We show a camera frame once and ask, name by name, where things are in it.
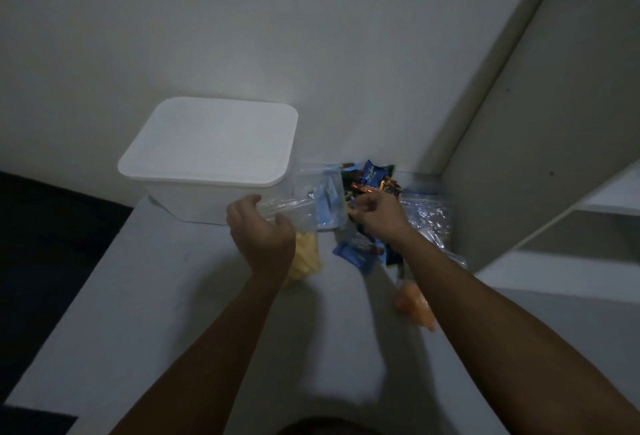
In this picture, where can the person's left hand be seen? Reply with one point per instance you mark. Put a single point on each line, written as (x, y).
(262, 244)

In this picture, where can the person's right hand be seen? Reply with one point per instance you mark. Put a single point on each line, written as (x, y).
(382, 217)

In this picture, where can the person's right fingers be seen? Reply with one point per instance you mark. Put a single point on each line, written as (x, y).
(364, 207)

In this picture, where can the person's left thumb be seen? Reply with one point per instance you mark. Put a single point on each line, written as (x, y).
(286, 227)

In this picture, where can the clear plastic zip bag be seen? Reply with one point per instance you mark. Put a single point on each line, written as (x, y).
(322, 197)

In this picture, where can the person's left forearm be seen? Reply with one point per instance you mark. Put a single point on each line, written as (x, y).
(210, 354)

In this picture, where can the person's right forearm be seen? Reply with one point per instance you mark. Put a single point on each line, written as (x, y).
(500, 339)

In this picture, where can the pile of wrapped candies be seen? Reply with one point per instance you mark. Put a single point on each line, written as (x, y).
(372, 177)

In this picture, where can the yellow snack sticks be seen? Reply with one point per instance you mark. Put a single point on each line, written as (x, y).
(306, 255)

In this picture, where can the blue snack packet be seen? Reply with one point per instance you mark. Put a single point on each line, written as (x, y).
(357, 251)

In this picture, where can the stack of clear plastic bags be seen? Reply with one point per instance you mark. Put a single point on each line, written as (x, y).
(430, 217)

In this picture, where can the translucent white plastic container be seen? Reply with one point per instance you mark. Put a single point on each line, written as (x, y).
(200, 202)

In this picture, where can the orange snack bag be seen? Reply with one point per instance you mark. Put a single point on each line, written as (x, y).
(415, 307)

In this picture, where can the white container lid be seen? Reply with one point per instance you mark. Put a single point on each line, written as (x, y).
(210, 142)

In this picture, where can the white shelving unit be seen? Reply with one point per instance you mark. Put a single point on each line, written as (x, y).
(550, 124)

